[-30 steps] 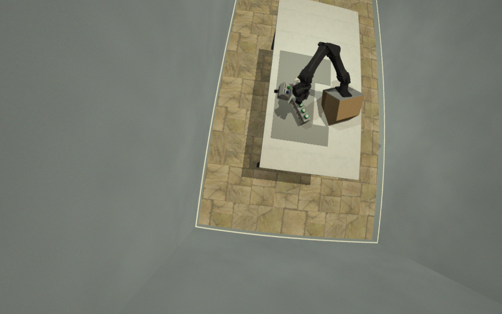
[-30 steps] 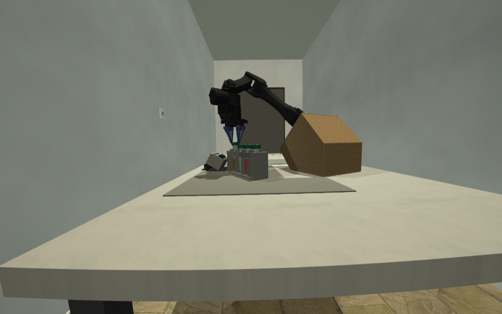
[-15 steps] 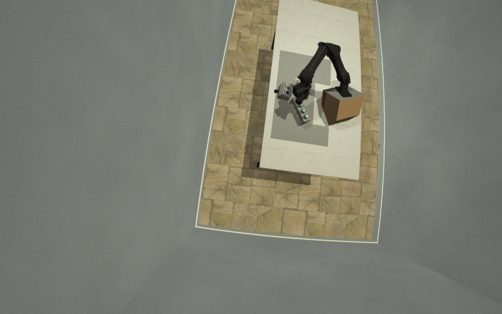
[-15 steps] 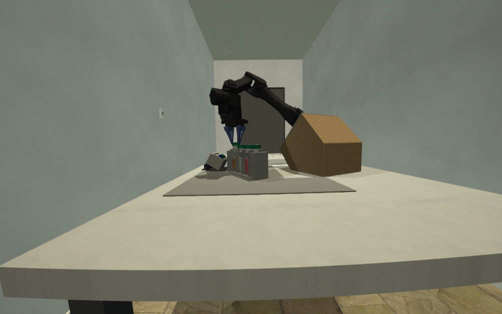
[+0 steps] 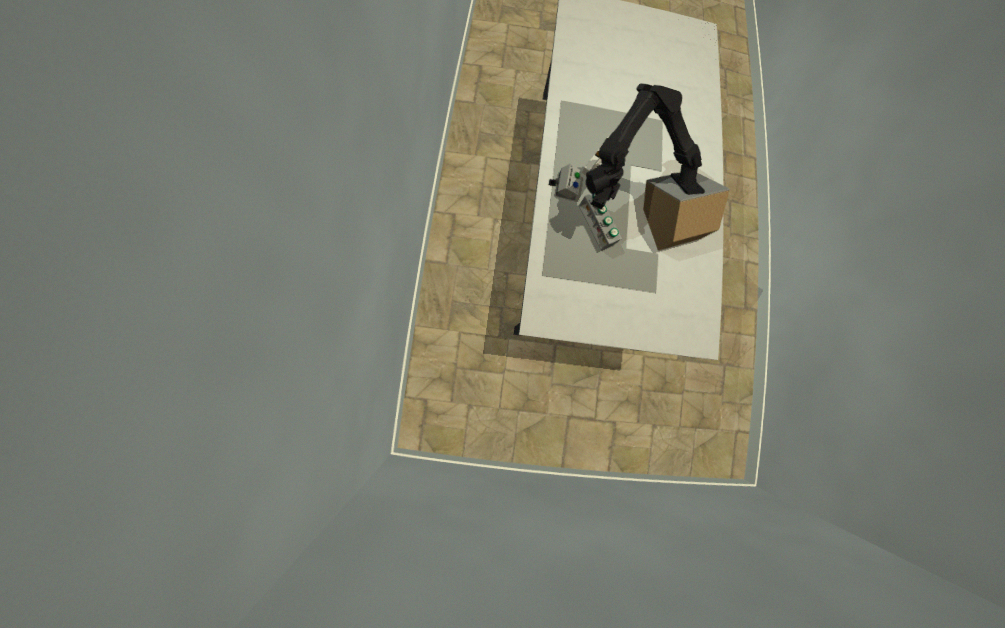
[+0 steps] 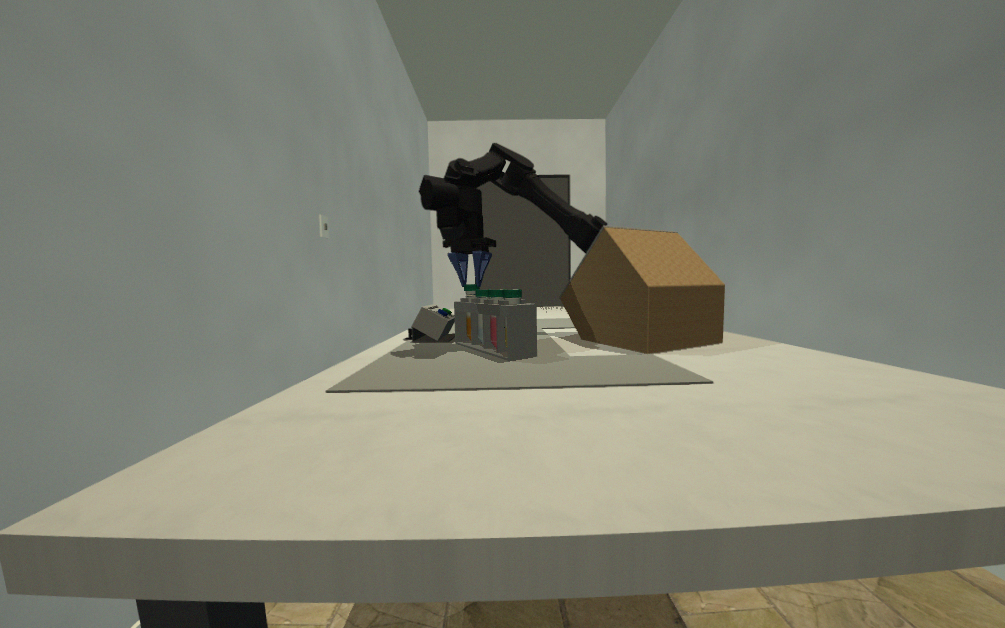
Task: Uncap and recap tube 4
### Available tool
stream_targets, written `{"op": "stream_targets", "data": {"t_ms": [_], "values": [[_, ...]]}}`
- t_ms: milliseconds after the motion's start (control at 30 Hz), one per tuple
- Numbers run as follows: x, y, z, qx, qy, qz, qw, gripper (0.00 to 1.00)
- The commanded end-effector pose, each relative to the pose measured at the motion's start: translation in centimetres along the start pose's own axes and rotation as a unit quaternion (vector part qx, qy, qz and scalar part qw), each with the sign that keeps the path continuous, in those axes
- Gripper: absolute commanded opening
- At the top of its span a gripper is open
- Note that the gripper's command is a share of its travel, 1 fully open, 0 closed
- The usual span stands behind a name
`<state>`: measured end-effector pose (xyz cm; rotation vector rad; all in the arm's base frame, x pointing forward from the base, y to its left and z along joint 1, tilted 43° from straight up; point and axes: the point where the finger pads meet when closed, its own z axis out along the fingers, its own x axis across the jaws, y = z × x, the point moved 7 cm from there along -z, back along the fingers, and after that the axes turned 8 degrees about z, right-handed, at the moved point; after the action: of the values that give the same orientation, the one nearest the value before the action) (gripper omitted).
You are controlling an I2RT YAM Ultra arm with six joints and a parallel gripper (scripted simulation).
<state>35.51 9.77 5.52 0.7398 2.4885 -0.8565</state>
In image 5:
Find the grey sloping control panel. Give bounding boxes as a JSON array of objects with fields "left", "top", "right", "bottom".
[{"left": 548, "top": 164, "right": 582, "bottom": 200}]

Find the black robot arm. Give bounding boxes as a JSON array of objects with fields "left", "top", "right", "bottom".
[{"left": 586, "top": 83, "right": 705, "bottom": 209}]

